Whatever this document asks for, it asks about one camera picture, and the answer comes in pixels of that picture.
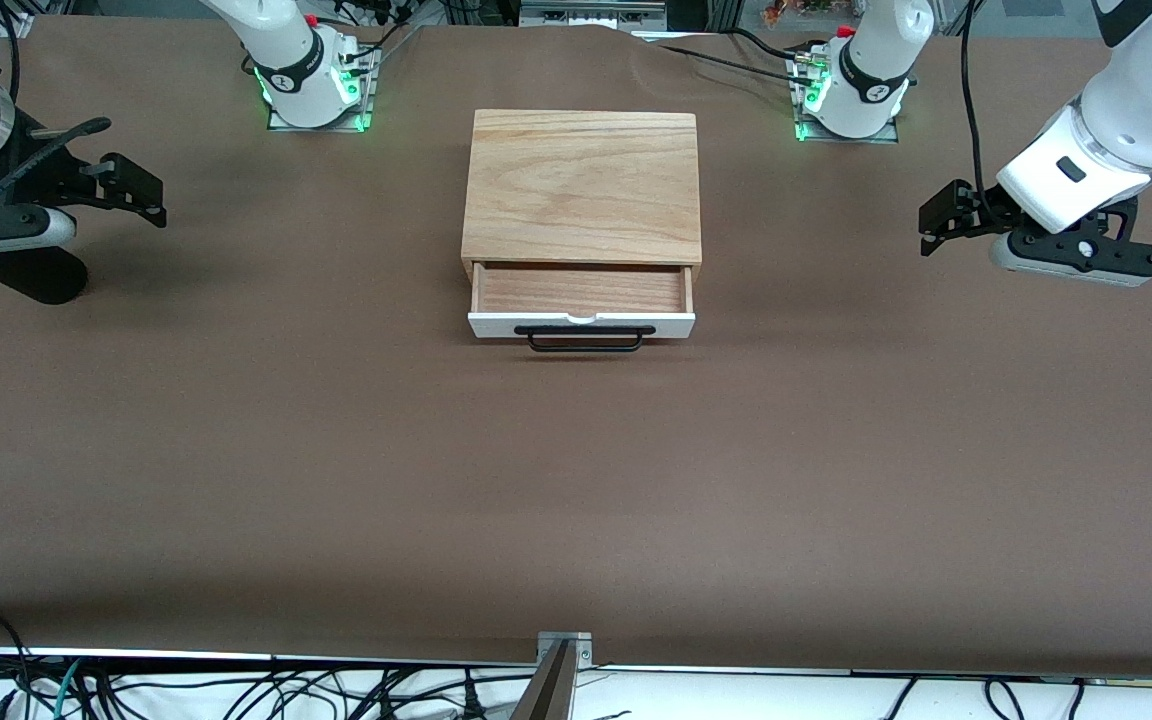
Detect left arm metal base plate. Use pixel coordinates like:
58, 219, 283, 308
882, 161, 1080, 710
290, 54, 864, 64
788, 50, 902, 144

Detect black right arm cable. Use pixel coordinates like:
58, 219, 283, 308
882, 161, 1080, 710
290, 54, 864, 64
0, 0, 114, 216

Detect grey metal device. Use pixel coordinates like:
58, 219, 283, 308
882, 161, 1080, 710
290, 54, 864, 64
519, 0, 669, 31

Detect light wooden drawer cabinet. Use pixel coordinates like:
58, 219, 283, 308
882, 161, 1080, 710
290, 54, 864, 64
461, 109, 704, 286

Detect black table cable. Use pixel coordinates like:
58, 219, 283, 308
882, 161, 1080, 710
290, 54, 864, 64
636, 28, 822, 86

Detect grey metal bracket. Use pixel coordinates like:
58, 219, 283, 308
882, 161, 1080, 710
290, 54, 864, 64
536, 631, 594, 666

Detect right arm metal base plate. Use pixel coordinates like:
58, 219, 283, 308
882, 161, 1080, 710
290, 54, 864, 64
266, 45, 379, 133

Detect white drawer with black handle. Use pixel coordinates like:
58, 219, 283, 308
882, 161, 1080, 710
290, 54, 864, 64
467, 262, 697, 354

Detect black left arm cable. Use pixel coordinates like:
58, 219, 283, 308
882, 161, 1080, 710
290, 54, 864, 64
958, 0, 999, 216

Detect brown table cover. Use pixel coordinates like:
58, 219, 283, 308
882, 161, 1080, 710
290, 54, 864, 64
0, 15, 1152, 679

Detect orange colourful object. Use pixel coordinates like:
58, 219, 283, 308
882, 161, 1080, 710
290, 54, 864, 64
761, 0, 842, 28

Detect teal cable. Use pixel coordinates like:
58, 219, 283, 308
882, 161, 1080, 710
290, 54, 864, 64
36, 660, 82, 719

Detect tangled black cables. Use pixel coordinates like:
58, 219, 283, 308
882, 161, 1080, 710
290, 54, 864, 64
86, 668, 537, 720

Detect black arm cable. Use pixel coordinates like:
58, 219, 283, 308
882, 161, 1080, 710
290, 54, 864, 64
0, 0, 114, 216
958, 0, 999, 216

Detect black cylindrical vase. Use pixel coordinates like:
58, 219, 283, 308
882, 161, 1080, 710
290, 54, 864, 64
0, 245, 89, 306

